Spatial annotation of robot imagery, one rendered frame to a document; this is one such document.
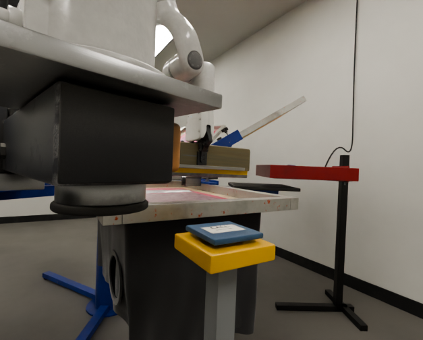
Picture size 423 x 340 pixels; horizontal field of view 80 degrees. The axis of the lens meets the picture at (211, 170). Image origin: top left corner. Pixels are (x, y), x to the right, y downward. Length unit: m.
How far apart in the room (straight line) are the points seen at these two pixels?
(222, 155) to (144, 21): 0.62
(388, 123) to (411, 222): 0.82
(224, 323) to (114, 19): 0.45
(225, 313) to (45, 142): 0.40
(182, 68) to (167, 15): 0.14
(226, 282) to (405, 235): 2.21
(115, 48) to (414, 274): 2.57
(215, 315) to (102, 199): 0.34
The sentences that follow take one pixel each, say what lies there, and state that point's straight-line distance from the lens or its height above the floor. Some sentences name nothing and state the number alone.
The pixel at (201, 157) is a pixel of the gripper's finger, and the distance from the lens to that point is 0.74.
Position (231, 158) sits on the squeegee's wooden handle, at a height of 1.11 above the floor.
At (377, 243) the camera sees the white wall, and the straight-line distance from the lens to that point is 2.67.
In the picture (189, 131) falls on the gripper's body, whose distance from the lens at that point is 0.78.
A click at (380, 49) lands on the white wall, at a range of 2.84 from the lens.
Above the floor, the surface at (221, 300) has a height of 0.85.
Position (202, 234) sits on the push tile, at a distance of 0.42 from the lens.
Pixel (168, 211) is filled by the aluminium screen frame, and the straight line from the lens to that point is 0.59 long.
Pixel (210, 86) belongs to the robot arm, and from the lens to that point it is 0.78.
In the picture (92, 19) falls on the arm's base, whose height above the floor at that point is 1.17.
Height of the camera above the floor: 1.08
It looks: 1 degrees down
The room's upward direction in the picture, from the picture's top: 2 degrees clockwise
